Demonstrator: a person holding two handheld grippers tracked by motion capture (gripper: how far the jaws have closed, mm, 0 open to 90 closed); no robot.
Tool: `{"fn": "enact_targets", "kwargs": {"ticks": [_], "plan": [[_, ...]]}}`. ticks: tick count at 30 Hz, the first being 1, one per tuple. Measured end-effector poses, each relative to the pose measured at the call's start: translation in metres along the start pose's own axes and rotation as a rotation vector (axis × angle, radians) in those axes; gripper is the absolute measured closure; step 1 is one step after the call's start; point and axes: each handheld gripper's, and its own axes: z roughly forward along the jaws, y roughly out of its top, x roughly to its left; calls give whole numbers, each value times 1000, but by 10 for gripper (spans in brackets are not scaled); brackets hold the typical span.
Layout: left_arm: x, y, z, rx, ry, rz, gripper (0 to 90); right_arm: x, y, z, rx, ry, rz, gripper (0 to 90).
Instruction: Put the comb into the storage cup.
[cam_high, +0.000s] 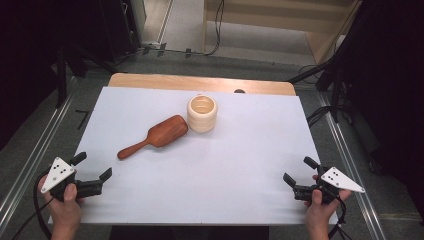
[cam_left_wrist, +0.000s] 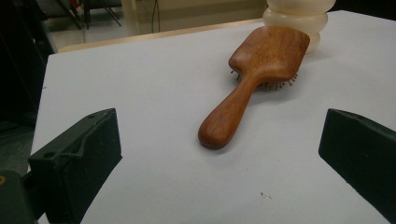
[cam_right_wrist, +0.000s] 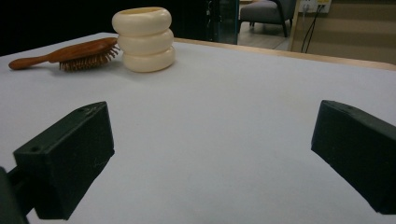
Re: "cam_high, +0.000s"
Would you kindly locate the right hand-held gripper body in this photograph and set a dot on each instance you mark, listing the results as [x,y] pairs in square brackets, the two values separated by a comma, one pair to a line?
[336,180]

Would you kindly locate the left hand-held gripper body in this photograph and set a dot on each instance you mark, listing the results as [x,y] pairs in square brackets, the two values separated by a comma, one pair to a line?
[58,173]

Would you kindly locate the cream ribbed cup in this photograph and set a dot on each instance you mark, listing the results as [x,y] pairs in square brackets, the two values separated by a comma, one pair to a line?
[202,121]

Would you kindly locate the person's left hand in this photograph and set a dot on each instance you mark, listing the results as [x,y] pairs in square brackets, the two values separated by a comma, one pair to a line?
[66,210]

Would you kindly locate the person's right hand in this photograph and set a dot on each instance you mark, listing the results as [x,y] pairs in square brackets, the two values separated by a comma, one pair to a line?
[320,215]

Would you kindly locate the white board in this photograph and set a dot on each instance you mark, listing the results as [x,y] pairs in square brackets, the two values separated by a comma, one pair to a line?
[233,173]

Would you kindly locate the black curtain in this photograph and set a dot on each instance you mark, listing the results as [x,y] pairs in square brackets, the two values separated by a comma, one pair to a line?
[386,83]
[40,50]

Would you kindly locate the light wooden shelf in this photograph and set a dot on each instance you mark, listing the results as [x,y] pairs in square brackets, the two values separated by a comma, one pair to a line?
[266,20]

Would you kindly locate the metal floor rail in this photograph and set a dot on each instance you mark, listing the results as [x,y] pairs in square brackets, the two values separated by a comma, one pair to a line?
[36,150]
[350,160]

